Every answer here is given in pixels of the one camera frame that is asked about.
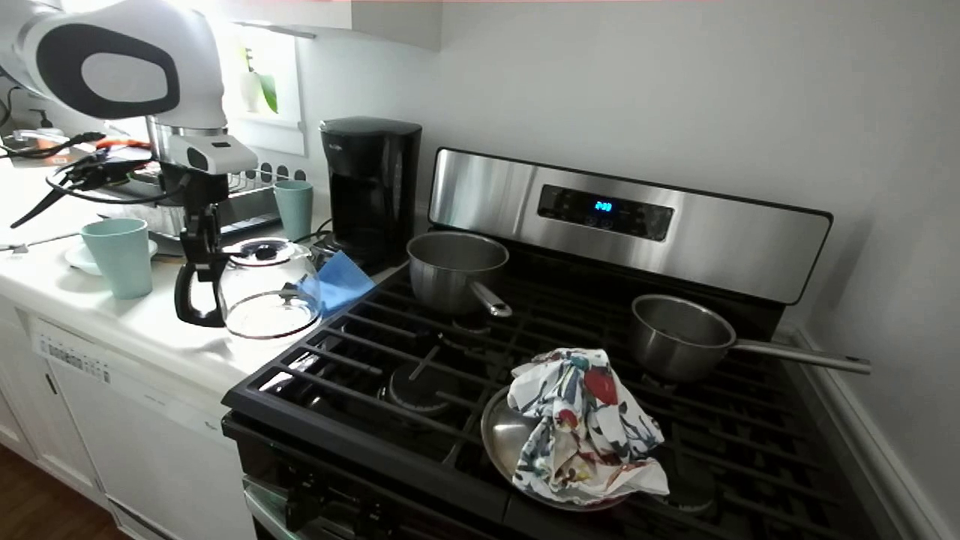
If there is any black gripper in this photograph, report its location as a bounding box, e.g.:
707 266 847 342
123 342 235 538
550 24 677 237
171 165 235 287

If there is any black gas stove steel panel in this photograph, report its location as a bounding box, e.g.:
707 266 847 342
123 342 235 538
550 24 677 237
219 143 883 540

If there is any wide teal mug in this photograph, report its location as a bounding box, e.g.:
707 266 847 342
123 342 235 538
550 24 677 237
77 217 157 299

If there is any slim teal cup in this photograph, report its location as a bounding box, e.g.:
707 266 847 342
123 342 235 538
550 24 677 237
274 176 314 242

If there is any blue cloth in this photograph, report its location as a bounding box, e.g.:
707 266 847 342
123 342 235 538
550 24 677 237
298 250 378 322

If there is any black coffee maker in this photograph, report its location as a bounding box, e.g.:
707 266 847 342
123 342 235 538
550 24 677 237
319 114 427 275

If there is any white framed plant picture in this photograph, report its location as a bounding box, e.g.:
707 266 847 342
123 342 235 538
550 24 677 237
226 28 310 160

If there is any white upper cabinet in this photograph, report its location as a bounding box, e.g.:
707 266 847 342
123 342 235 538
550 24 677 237
226 0 443 50

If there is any steel frying pan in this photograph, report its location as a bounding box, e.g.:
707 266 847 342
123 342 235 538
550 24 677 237
478 384 643 514

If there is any patterned dish towel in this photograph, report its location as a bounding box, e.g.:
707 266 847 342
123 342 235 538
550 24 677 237
503 346 673 507

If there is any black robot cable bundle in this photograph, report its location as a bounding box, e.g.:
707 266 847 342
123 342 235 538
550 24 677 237
9 129 180 231

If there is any steel saucepan short handle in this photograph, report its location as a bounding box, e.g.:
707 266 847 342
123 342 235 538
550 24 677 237
404 229 515 323

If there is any steel saucepan long handle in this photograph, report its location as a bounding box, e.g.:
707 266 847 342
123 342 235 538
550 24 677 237
627 290 876 386

